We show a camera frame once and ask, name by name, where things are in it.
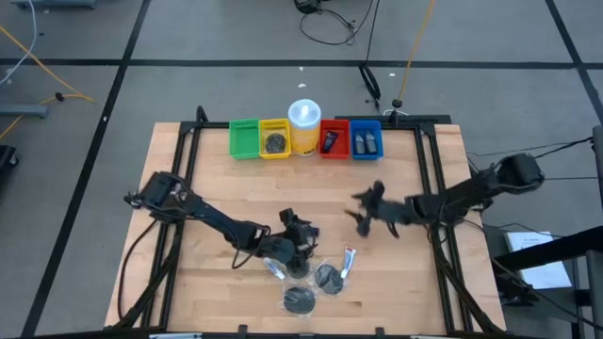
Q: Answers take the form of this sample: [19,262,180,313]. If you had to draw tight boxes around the yellow plastic basket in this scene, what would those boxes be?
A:
[258,118,292,160]

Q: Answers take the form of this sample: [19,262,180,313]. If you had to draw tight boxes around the white floor cable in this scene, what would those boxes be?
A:
[0,0,39,87]

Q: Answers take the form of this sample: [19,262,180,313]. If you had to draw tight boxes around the grey floor rail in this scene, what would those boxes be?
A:
[9,0,99,9]

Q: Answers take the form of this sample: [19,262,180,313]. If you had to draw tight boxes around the black cable bundle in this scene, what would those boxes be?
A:
[359,63,382,101]

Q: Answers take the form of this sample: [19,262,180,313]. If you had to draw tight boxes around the yellow wipes canister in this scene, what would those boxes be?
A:
[287,98,322,157]

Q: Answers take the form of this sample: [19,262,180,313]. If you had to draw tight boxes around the green plastic basket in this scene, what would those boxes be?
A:
[228,118,261,160]

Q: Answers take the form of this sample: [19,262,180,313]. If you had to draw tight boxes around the black side stand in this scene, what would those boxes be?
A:
[489,225,603,339]

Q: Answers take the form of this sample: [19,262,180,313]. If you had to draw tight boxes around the grey post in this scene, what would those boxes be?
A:
[592,124,603,211]

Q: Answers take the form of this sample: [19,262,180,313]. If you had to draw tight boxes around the black table frame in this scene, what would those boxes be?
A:
[106,105,508,336]

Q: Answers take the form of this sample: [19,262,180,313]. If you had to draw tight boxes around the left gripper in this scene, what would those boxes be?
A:
[281,219,320,279]

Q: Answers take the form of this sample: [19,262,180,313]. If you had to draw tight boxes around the orange floor cable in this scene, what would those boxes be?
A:
[398,0,437,103]

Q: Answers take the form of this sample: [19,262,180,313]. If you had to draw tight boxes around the bagged black round item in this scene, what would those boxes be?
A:
[313,261,350,297]
[285,258,315,282]
[281,284,318,317]
[265,132,287,154]

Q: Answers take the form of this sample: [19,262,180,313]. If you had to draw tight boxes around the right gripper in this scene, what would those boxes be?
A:
[345,181,416,237]

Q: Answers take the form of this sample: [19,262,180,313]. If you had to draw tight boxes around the yellow floor cable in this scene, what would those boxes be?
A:
[0,25,97,140]

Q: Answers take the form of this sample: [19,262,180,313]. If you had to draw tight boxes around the red plastic basket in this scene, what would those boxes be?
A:
[319,119,351,160]

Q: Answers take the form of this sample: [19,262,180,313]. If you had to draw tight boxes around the small white barcode tube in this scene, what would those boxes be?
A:
[262,256,286,281]

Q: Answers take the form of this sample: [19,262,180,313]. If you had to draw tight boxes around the grey floor bar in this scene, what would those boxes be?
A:
[0,104,49,119]

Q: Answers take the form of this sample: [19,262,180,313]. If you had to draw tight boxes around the blue plastic basket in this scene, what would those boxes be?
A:
[350,119,384,161]

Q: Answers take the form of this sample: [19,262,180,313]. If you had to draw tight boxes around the white paper sheets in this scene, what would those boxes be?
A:
[504,230,574,290]

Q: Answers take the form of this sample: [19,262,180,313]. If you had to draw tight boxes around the black floor object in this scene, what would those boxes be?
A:
[0,144,20,171]

